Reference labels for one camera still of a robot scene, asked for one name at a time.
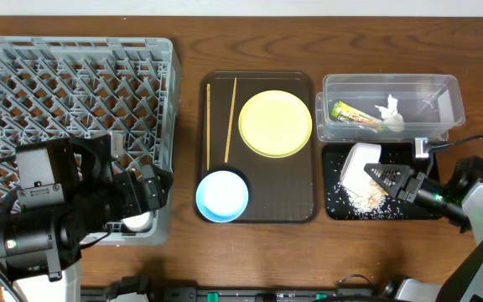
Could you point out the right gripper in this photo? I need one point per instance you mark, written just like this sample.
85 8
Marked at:
407 186

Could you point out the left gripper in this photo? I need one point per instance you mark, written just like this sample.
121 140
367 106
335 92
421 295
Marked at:
139 192

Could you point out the rice leftovers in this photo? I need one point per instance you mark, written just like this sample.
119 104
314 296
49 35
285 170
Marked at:
342 205

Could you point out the white cup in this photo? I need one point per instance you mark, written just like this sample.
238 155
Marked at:
140 223

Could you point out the white bowl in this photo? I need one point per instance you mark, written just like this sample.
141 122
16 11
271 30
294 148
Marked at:
353 176

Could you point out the white paper napkin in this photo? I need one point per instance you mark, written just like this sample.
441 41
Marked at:
392 120

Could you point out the light blue bowl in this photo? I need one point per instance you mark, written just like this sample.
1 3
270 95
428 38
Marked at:
222 196

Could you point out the green orange snack wrapper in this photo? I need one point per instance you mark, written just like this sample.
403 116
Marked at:
346 113

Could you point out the wooden chopstick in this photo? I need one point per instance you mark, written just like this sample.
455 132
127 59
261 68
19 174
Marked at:
208 126
230 121

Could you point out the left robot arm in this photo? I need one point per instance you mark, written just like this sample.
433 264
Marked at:
67 191

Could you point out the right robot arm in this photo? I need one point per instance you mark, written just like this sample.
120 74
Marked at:
460 201

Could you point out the black waste tray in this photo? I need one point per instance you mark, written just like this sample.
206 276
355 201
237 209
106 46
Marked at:
392 153

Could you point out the clear plastic bin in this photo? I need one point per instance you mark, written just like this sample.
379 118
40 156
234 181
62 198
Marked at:
430 105

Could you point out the dark brown serving tray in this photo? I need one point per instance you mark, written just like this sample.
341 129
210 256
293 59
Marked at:
280 190

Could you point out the yellow round plate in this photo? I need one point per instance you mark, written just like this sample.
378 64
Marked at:
275 124

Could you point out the grey plastic dish rack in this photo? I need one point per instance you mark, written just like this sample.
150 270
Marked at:
60 87

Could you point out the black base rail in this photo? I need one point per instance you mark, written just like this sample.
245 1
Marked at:
140 288

